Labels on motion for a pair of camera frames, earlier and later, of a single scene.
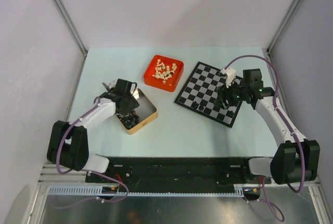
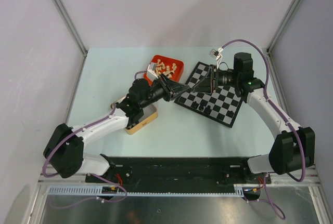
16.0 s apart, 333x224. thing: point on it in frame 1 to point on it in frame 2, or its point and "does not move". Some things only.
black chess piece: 194,105 does not move
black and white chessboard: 199,93 does not move
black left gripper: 133,104 to 171,89
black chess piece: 229,113 does not move
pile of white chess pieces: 163,73 does not move
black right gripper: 225,93 to 205,85
